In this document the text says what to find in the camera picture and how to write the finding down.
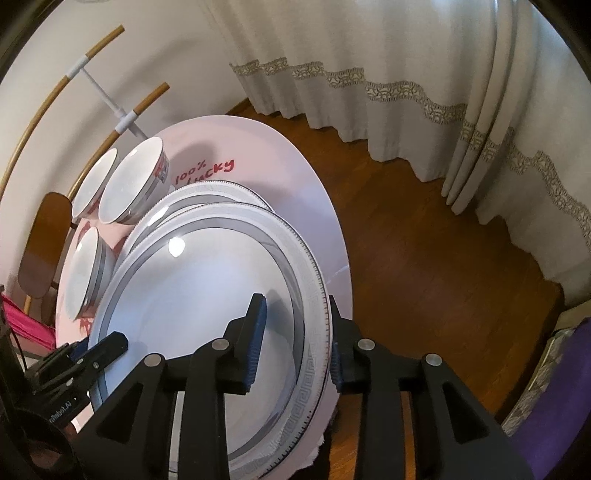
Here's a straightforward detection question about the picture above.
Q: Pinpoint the patterned grey quilt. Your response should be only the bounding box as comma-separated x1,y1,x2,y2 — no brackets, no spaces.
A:
501,318,591,439

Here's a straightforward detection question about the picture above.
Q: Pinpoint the brown wooden chair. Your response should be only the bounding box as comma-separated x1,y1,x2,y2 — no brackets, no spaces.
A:
17,191,77,324

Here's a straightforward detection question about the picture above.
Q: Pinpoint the white barre stand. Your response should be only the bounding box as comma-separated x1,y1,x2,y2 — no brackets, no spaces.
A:
65,55,151,141

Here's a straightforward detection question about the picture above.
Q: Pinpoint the beige lace-trimmed curtain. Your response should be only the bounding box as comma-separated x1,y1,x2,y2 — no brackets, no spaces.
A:
205,0,497,204
443,0,591,308

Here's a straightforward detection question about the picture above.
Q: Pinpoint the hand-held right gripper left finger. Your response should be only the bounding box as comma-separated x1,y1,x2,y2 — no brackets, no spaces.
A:
74,292,269,480

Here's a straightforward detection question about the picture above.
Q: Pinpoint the purple cushion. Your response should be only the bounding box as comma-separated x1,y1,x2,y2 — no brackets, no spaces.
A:
512,320,591,480

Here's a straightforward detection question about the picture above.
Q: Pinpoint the white bowl grey rim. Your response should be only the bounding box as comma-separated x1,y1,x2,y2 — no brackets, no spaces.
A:
99,137,171,225
71,226,116,324
70,148,121,220

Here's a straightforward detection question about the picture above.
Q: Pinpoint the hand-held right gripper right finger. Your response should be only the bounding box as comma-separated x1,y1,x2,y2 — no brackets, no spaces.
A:
327,295,522,480

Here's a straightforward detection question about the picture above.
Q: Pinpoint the pink cloth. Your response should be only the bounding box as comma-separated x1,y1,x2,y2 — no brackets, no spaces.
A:
0,293,58,347

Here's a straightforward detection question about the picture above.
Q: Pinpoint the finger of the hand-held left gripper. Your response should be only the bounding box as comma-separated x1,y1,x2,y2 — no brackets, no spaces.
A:
69,331,130,386

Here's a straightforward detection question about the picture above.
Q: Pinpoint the round pink table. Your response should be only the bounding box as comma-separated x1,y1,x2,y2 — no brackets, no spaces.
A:
54,115,354,480

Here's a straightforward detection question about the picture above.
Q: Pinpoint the white plate grey band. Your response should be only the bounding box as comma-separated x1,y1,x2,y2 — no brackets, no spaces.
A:
121,181,278,252
88,202,332,480

